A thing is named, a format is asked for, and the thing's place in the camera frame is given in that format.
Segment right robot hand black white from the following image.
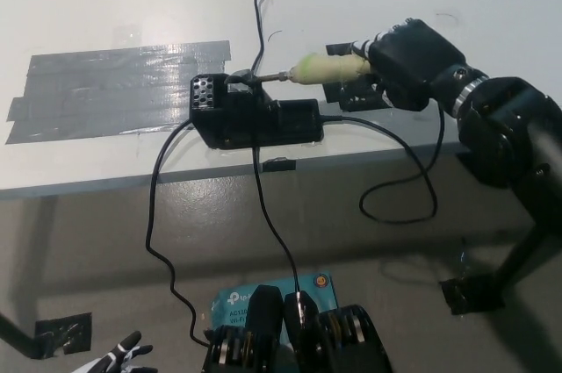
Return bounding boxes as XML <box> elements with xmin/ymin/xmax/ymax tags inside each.
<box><xmin>350</xmin><ymin>17</ymin><xmax>488</xmax><ymax>111</ymax></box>

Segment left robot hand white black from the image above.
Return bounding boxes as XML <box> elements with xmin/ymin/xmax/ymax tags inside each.
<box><xmin>76</xmin><ymin>331</ymin><xmax>157</xmax><ymax>373</ymax></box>

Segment soldering iron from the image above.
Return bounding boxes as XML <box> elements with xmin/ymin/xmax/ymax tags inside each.
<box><xmin>256</xmin><ymin>52</ymin><xmax>374</xmax><ymax>87</ymax></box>

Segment black soldering iron base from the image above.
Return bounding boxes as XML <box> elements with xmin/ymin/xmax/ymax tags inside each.
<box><xmin>188</xmin><ymin>68</ymin><xmax>325</xmax><ymax>151</ymax></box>

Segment black robot body blocks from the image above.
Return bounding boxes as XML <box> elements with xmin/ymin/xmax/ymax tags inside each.
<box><xmin>201</xmin><ymin>284</ymin><xmax>392</xmax><ymax>373</ymax></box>

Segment black floor tape patch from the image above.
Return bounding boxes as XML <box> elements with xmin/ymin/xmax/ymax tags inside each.
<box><xmin>439</xmin><ymin>274</ymin><xmax>506</xmax><ymax>316</ymax></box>
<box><xmin>34</xmin><ymin>312</ymin><xmax>93</xmax><ymax>355</ymax></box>

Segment teal router box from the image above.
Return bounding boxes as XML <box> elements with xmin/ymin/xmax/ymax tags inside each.
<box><xmin>208</xmin><ymin>270</ymin><xmax>340</xmax><ymax>334</ymax></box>

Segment small black tape strip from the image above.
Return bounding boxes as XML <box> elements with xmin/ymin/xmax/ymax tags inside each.
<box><xmin>262</xmin><ymin>158</ymin><xmax>296</xmax><ymax>173</ymax></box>

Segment black soldering iron cable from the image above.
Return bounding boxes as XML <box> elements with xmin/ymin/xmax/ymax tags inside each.
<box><xmin>320</xmin><ymin>98</ymin><xmax>445</xmax><ymax>226</ymax></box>

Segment black power cable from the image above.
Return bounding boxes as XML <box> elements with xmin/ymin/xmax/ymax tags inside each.
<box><xmin>144</xmin><ymin>120</ymin><xmax>214</xmax><ymax>348</ymax></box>

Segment thin black wire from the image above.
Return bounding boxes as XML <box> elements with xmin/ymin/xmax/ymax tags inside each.
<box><xmin>249</xmin><ymin>0</ymin><xmax>305</xmax><ymax>330</ymax></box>

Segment grey duct tape patch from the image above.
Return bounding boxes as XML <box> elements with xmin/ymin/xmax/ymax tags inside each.
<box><xmin>4</xmin><ymin>40</ymin><xmax>232</xmax><ymax>146</ymax></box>

